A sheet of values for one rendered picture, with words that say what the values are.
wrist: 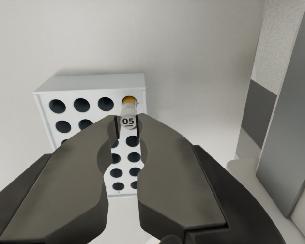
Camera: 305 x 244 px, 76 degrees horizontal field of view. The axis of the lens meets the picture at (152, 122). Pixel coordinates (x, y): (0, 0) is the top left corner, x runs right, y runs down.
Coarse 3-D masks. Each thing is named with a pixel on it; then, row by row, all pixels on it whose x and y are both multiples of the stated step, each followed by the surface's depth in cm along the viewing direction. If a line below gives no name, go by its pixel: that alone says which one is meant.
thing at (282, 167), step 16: (304, 16) 9; (304, 32) 9; (304, 48) 9; (288, 64) 11; (304, 64) 10; (288, 80) 11; (304, 80) 10; (288, 96) 11; (304, 96) 10; (288, 112) 11; (304, 112) 10; (272, 128) 12; (288, 128) 11; (304, 128) 10; (272, 144) 12; (288, 144) 11; (304, 144) 10; (272, 160) 13; (288, 160) 11; (304, 160) 10; (256, 176) 15; (272, 176) 13; (288, 176) 11; (304, 176) 10; (272, 192) 13; (288, 192) 11; (304, 192) 10; (288, 208) 11; (304, 208) 11; (304, 224) 11
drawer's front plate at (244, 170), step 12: (228, 168) 16; (240, 168) 16; (252, 168) 15; (240, 180) 15; (252, 180) 14; (252, 192) 14; (264, 192) 14; (264, 204) 13; (276, 216) 12; (288, 228) 11; (288, 240) 11; (300, 240) 11
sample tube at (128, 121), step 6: (126, 96) 16; (132, 96) 16; (126, 102) 15; (132, 102) 15; (126, 108) 14; (132, 108) 14; (120, 114) 14; (126, 114) 13; (132, 114) 13; (120, 120) 13; (126, 120) 13; (132, 120) 13; (126, 126) 13; (132, 126) 13
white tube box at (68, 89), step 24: (48, 96) 15; (72, 96) 15; (96, 96) 15; (120, 96) 15; (144, 96) 15; (48, 120) 16; (72, 120) 16; (96, 120) 16; (120, 144) 18; (120, 168) 19; (120, 192) 21
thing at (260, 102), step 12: (252, 72) 97; (252, 84) 88; (252, 96) 80; (264, 96) 77; (276, 96) 75; (252, 108) 73; (264, 108) 71; (252, 120) 68; (264, 120) 66; (240, 132) 69; (252, 132) 63; (264, 132) 61; (240, 144) 73; (252, 144) 61; (240, 156) 78; (252, 156) 65
